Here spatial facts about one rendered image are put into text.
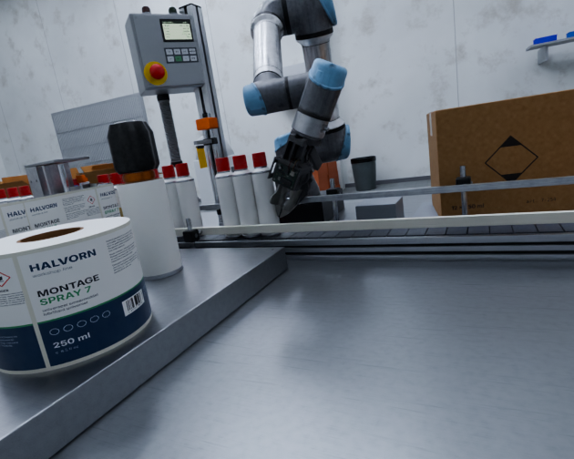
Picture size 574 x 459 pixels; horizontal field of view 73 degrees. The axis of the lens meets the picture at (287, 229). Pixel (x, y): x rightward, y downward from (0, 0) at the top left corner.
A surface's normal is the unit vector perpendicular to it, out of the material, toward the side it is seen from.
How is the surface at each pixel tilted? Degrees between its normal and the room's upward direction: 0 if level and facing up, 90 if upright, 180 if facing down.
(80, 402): 90
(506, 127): 90
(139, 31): 90
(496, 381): 0
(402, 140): 90
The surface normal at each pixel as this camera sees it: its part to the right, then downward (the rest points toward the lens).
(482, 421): -0.14, -0.97
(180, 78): 0.48, 0.12
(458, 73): -0.36, 0.26
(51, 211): 0.92, -0.05
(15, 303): -0.01, 0.22
